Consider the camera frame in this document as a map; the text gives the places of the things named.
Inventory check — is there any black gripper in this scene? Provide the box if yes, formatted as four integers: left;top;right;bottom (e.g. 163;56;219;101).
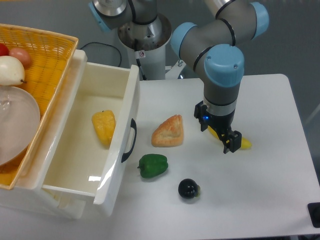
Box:
194;101;242;154

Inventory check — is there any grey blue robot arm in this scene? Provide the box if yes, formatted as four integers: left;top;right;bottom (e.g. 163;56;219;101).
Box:
88;0;270;153

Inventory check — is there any white drawer cabinet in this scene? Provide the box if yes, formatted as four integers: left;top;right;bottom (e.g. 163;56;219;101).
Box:
0;50;88;217

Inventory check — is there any yellow banana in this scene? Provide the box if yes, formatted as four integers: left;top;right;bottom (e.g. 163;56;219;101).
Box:
207;126;252;150

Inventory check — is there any toy bread pastry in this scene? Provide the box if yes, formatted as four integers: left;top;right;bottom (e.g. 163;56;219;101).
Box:
151;114;184;148

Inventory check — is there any dark purple eggplant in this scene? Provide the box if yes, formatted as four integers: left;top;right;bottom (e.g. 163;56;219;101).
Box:
178;178;201;200

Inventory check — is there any green bell pepper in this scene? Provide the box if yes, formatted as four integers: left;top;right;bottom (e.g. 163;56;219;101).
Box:
137;153;169;179

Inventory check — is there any yellow bell pepper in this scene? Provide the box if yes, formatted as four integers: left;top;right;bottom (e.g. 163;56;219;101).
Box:
91;110;116;148

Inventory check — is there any black corner object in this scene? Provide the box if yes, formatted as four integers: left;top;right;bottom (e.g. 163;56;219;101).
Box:
307;202;320;228

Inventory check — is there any yellow woven basket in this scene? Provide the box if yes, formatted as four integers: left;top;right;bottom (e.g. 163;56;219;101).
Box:
0;23;79;190

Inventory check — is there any beige plate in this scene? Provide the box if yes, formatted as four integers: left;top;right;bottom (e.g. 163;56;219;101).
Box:
0;86;41;165

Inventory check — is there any pink peach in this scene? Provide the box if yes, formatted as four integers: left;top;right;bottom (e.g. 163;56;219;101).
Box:
9;47;32;68

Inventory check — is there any white pear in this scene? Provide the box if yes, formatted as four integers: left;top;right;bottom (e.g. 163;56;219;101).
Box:
0;55;26;86

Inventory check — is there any red tomato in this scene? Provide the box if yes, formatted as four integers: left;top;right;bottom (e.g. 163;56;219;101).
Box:
0;43;10;57

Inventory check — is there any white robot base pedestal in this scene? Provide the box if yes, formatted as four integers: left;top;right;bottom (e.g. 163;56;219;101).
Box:
117;13;186;81

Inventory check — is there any black cable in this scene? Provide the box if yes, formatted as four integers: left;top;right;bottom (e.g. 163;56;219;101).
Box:
79;41;122;68

